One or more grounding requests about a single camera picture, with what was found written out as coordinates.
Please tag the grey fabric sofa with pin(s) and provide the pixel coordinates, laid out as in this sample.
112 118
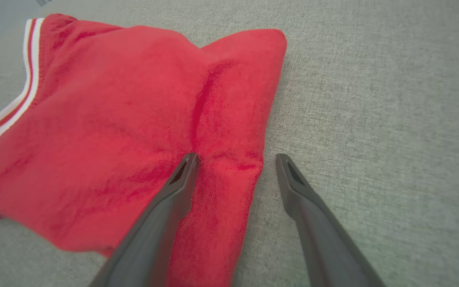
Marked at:
373 119

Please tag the red white basketball jersey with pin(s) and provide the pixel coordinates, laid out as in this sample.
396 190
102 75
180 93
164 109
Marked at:
114 119

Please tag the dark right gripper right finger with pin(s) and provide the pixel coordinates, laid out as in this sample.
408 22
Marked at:
325 247

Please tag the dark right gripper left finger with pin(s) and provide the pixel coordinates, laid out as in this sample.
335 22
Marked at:
153 239

